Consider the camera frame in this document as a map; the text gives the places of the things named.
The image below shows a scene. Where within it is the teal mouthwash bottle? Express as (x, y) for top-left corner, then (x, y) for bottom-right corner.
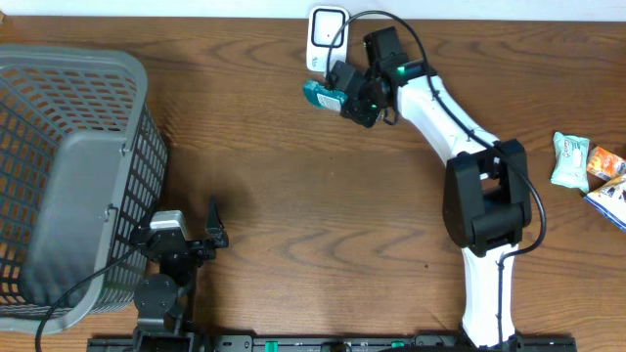
(303, 79), (347, 112)

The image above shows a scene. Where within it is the grey plastic shopping basket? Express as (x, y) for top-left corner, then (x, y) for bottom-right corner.
(1, 45), (167, 333)

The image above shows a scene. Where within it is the mint green wipes pack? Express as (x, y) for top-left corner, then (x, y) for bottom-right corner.
(551, 132), (590, 194)

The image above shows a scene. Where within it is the small orange snack pack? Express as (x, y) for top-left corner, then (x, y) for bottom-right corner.
(587, 147), (625, 181)

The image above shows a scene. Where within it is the large yellow white snack bag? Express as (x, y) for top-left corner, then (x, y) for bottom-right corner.
(584, 175), (625, 231)

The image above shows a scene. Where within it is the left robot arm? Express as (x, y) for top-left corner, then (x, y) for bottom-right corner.
(130, 198), (229, 351)

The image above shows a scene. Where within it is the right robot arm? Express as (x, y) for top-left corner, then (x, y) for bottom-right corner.
(327, 27), (531, 349)

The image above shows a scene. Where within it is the white barcode scanner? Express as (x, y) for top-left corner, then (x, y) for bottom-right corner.
(306, 6), (350, 72)

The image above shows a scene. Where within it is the right black cable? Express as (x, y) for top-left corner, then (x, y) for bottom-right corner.
(325, 10), (548, 349)

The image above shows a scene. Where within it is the black cable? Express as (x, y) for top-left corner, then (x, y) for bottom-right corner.
(34, 242), (143, 352)
(325, 10), (548, 349)

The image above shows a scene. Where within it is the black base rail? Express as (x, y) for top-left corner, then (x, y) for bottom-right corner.
(87, 333), (578, 352)

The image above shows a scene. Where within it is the left black cable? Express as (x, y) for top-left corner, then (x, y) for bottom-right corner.
(34, 242), (143, 352)

